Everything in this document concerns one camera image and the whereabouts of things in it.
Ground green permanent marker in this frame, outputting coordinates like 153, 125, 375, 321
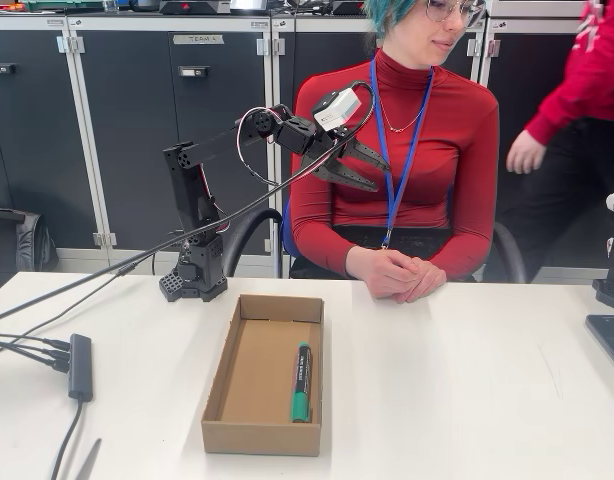
289, 341, 314, 424

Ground hoodie wearer's forearm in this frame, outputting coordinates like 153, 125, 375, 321
525, 74, 613, 147

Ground woman's right forearm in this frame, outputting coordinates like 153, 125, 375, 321
289, 219, 368, 281

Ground woman's left forearm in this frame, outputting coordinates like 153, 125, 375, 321
434, 219, 498, 281

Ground person in red hoodie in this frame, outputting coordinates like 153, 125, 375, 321
481, 0, 614, 284

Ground woman's right hand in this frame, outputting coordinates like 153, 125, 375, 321
359, 249, 423, 300

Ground woman's left hand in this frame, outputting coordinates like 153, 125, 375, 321
394, 262, 447, 305

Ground hoodie wearer's hand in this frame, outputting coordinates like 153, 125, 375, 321
506, 130, 547, 175

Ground woman in red turtleneck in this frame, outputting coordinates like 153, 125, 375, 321
289, 0, 501, 305

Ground blue black office chair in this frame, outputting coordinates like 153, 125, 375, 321
221, 184, 528, 284

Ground gold rimmed glasses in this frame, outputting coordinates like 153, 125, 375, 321
424, 0, 488, 29

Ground black case red logo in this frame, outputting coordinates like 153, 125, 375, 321
159, 0, 232, 15

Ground open cardboard box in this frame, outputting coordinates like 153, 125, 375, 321
200, 293, 326, 457

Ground dark laptop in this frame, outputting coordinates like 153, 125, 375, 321
585, 313, 614, 379

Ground green crate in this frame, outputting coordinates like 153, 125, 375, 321
21, 0, 108, 12

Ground black backpack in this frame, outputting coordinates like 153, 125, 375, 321
0, 205, 58, 274

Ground dark grey USB hub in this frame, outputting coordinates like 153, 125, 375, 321
68, 332, 95, 403

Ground thin gold necklace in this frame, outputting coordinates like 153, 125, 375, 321
376, 97, 426, 134

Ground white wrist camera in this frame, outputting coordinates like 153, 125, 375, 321
310, 83, 362, 132

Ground blue lanyard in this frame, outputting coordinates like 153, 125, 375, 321
369, 54, 435, 250

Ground thick black camera cable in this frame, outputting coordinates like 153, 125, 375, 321
0, 79, 377, 326

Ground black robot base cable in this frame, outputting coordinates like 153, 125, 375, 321
0, 243, 186, 359

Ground black hub plug cable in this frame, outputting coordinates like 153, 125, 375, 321
34, 349, 72, 374
0, 330, 72, 350
0, 335, 72, 361

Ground grey hub output cable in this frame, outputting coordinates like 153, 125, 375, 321
49, 397, 86, 480

